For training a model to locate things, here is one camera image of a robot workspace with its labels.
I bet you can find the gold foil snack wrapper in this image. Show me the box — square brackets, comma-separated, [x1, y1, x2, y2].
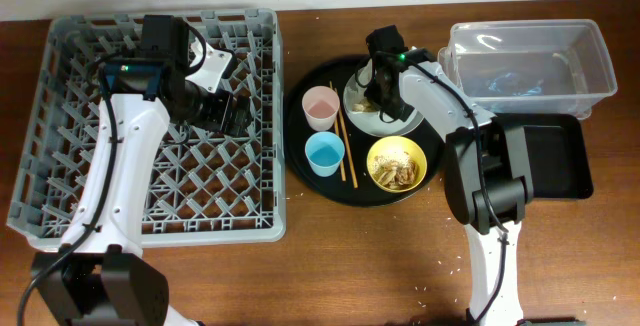
[351, 98, 377, 113]

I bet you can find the grey round plate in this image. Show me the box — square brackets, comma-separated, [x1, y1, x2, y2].
[342, 75, 424, 137]

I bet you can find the wooden chopstick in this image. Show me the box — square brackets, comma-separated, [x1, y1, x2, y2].
[338, 100, 359, 189]
[329, 81, 346, 182]

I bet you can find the pink plastic cup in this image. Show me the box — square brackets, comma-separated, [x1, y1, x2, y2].
[302, 86, 340, 131]

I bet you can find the yellow bowl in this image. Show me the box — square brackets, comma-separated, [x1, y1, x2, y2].
[366, 136, 428, 193]

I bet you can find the food scraps and rice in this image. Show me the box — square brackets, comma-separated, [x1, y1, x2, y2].
[373, 152, 419, 191]

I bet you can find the light blue plastic cup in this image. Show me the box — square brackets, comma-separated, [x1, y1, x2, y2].
[304, 131, 346, 177]

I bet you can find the white paper napkin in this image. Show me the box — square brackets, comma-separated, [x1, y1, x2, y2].
[356, 60, 373, 102]

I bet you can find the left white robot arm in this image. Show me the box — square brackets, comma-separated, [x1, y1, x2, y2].
[29, 15, 252, 325]

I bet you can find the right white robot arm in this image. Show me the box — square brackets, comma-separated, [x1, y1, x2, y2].
[359, 25, 534, 325]

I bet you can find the grey plastic dishwasher rack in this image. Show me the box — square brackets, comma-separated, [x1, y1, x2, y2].
[7, 8, 286, 251]

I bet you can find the clear plastic waste bin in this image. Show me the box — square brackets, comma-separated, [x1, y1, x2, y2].
[438, 19, 618, 119]

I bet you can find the round black serving tray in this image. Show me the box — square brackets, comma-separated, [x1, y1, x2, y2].
[283, 55, 445, 207]

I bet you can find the black rectangular food tray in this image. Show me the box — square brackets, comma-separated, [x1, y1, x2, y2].
[498, 113, 594, 199]

